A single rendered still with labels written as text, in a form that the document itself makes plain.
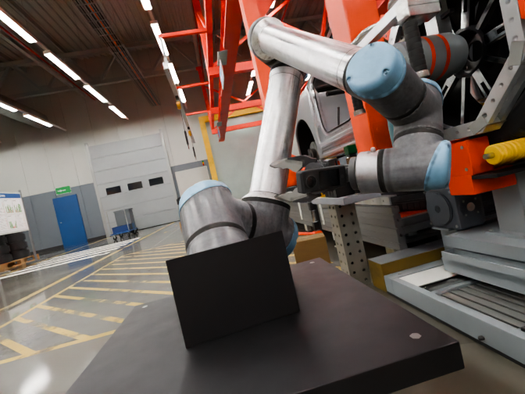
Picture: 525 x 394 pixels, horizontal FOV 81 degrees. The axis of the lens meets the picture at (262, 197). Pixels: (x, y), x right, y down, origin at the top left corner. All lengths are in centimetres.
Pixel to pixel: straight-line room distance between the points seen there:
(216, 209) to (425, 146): 46
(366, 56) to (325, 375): 50
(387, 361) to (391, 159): 35
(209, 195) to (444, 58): 81
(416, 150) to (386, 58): 18
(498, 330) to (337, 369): 64
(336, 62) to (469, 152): 61
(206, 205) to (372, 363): 47
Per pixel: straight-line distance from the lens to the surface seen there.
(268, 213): 85
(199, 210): 74
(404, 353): 51
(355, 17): 162
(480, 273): 129
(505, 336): 105
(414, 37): 95
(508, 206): 131
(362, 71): 59
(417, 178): 63
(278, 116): 97
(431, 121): 67
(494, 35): 122
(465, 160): 115
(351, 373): 48
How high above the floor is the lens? 56
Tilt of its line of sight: 1 degrees down
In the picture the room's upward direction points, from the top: 13 degrees counter-clockwise
